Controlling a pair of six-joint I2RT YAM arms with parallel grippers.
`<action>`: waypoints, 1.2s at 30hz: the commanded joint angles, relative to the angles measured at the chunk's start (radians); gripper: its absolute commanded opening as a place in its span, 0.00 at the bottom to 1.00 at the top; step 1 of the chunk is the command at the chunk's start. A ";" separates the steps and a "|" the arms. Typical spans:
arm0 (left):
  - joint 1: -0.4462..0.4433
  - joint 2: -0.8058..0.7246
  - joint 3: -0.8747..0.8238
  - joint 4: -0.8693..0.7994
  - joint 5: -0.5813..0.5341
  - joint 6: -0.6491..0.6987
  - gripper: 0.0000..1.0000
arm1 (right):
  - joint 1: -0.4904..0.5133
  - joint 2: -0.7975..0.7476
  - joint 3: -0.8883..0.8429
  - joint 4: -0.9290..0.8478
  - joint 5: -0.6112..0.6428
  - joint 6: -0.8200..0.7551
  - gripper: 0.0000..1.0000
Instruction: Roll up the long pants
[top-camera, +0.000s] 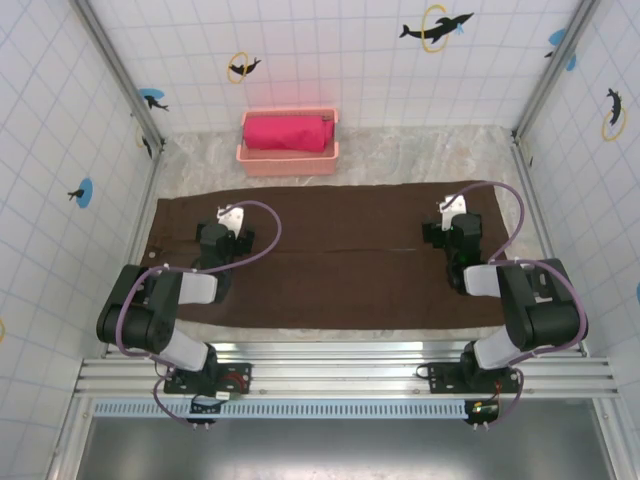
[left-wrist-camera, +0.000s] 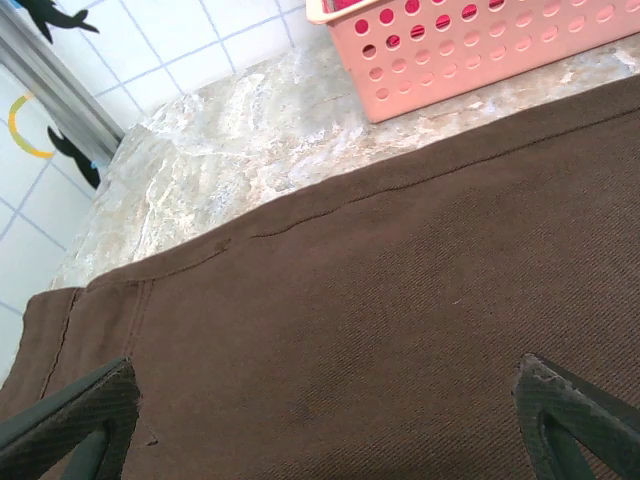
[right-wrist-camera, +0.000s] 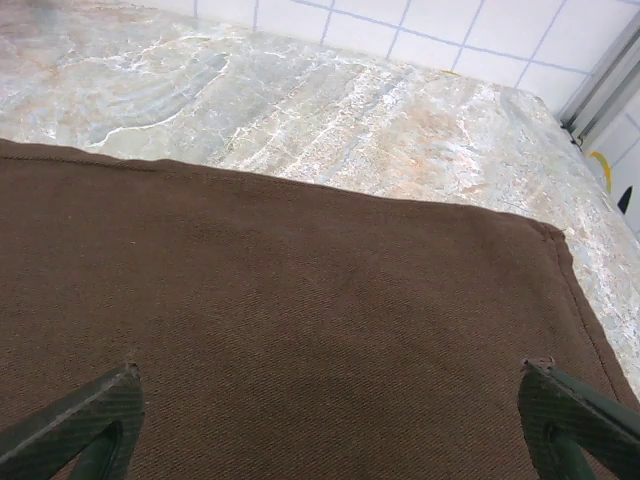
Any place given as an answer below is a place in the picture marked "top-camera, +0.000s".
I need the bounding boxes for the black connector module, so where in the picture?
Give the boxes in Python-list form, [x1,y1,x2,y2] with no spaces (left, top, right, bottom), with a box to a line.
[191,393,232,431]

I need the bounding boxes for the pink plastic basket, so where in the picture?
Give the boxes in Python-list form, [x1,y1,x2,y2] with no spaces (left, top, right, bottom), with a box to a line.
[235,107,342,177]

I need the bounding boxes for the aluminium base rail beam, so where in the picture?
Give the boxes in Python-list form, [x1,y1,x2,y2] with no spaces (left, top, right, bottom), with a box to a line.
[73,341,621,400]

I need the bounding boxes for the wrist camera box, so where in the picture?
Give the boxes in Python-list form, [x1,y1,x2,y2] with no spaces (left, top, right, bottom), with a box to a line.
[438,194,470,216]
[215,203,247,234]

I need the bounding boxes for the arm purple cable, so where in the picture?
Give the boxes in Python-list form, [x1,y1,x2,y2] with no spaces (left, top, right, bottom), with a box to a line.
[114,200,283,429]
[444,180,590,427]

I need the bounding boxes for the large dolphin yellow ring sticker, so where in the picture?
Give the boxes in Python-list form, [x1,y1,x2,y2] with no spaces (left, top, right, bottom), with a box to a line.
[398,3,475,54]

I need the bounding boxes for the brushed metal panel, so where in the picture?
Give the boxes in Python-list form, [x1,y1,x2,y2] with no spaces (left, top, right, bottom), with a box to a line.
[82,415,619,480]

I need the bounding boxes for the rolled pink cloth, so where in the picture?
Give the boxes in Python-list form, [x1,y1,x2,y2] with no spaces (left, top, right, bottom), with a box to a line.
[243,113,334,153]

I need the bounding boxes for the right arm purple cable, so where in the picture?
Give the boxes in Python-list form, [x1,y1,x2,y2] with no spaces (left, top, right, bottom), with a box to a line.
[444,180,590,427]

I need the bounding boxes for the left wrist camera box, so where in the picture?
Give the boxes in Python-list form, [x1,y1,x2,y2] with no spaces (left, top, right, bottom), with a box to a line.
[215,203,247,234]

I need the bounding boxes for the brown long pants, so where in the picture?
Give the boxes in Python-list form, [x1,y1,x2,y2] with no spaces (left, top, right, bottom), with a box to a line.
[149,179,509,332]

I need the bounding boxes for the white slotted cable duct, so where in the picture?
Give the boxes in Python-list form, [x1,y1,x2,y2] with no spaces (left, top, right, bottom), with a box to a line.
[92,399,474,419]

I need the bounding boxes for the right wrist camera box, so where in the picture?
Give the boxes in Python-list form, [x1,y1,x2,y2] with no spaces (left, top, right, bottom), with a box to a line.
[438,194,470,216]

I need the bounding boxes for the aluminium corner post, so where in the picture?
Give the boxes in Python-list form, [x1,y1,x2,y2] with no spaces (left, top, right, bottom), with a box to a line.
[512,0,599,141]
[69,0,167,151]

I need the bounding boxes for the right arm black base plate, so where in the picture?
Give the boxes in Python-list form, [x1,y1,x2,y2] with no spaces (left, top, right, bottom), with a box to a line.
[416,360,522,396]

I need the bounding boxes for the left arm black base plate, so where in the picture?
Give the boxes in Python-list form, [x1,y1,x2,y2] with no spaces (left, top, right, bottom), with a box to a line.
[163,362,254,397]

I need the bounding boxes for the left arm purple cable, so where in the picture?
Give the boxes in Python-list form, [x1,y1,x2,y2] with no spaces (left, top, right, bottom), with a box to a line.
[114,200,283,429]

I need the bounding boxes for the aluminium side rail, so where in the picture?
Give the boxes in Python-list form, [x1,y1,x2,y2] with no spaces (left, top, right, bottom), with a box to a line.
[510,130,589,359]
[102,142,169,359]

